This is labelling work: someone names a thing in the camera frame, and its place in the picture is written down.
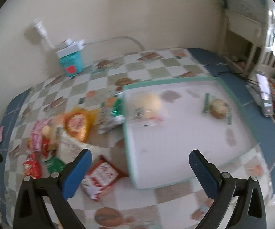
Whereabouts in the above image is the large red snack bag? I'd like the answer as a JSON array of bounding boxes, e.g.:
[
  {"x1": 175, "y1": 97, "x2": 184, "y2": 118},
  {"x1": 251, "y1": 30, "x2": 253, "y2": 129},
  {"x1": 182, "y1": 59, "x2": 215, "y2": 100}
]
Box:
[{"x1": 23, "y1": 153, "x2": 42, "y2": 179}]

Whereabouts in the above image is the pink snack bag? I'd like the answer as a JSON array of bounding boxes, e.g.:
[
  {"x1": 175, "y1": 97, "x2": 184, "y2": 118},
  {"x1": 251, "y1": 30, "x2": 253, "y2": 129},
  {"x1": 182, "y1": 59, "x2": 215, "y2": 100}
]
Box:
[{"x1": 27, "y1": 119, "x2": 49, "y2": 154}]

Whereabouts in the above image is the green snack packet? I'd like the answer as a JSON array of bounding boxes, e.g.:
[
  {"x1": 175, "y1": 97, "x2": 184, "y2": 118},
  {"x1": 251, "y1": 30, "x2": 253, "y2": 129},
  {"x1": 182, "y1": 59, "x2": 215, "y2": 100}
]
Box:
[{"x1": 44, "y1": 156, "x2": 66, "y2": 175}]

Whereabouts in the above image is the small red candy packet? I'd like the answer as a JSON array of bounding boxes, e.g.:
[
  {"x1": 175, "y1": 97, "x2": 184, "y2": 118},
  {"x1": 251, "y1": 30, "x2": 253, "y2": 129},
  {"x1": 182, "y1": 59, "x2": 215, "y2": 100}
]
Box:
[{"x1": 41, "y1": 138, "x2": 50, "y2": 158}]

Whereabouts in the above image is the small cream round bun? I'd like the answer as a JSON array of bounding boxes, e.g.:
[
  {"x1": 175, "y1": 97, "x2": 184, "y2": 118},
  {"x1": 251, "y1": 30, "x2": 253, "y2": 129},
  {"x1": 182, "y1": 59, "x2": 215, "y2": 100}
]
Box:
[{"x1": 41, "y1": 125, "x2": 51, "y2": 138}]

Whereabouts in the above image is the white pastry packet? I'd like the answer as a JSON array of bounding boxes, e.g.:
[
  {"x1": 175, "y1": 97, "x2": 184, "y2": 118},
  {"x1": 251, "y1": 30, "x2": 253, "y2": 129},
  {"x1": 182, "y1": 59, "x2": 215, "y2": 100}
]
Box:
[{"x1": 57, "y1": 132, "x2": 101, "y2": 164}]

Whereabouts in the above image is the orange striped bread packet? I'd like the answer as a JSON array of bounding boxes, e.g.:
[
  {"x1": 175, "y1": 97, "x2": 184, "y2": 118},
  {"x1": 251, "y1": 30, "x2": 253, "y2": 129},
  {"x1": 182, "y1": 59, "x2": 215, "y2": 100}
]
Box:
[{"x1": 48, "y1": 113, "x2": 66, "y2": 150}]

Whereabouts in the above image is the dark red snack packet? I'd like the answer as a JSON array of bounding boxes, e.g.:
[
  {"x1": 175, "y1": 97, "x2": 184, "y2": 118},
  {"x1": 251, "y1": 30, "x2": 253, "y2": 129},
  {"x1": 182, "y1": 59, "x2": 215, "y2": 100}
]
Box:
[{"x1": 81, "y1": 155, "x2": 129, "y2": 202}]

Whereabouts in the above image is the yellow soft bread packet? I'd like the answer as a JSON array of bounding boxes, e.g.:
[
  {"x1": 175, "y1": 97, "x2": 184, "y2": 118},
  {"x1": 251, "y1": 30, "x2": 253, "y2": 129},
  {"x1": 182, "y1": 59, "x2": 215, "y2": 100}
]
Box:
[{"x1": 64, "y1": 109, "x2": 98, "y2": 143}]

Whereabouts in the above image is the green edged rice cracker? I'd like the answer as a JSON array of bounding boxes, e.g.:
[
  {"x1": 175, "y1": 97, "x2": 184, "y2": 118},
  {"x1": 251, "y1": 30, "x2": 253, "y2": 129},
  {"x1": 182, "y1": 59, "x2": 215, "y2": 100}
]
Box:
[{"x1": 202, "y1": 93, "x2": 232, "y2": 126}]

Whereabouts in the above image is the white green cracker packet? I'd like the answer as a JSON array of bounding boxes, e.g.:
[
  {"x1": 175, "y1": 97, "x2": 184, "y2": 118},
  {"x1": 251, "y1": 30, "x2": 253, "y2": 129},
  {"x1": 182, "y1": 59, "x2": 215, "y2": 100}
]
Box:
[{"x1": 98, "y1": 95, "x2": 126, "y2": 134}]

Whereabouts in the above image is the clear round bun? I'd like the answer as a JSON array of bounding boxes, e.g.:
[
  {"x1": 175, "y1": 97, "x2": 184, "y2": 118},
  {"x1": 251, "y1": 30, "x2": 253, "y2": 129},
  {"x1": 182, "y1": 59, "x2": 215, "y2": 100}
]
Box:
[{"x1": 127, "y1": 92, "x2": 170, "y2": 127}]

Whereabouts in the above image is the teal toy box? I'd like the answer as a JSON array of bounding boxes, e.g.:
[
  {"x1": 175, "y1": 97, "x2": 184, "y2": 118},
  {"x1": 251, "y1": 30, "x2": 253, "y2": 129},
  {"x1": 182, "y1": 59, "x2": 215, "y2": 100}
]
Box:
[{"x1": 59, "y1": 51, "x2": 84, "y2": 77}]

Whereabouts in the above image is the smartphone on stand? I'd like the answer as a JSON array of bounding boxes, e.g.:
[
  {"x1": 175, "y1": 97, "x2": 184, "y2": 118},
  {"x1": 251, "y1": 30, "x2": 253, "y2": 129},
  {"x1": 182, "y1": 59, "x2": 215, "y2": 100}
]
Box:
[{"x1": 255, "y1": 70, "x2": 273, "y2": 117}]

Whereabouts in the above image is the white power strip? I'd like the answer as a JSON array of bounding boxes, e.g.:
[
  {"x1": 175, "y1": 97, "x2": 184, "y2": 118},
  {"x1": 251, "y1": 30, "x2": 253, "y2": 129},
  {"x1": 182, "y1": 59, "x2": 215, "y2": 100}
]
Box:
[{"x1": 56, "y1": 38, "x2": 85, "y2": 58}]

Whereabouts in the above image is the white shelf unit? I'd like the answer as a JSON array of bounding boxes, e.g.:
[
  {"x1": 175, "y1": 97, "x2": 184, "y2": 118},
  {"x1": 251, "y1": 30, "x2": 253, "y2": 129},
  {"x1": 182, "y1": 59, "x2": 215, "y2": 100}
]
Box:
[{"x1": 218, "y1": 0, "x2": 275, "y2": 77}]

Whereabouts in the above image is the white wall plug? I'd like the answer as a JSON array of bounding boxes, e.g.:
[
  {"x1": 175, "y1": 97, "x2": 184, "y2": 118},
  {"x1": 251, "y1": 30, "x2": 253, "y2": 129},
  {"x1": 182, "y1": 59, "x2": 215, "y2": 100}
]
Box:
[{"x1": 33, "y1": 21, "x2": 56, "y2": 50}]

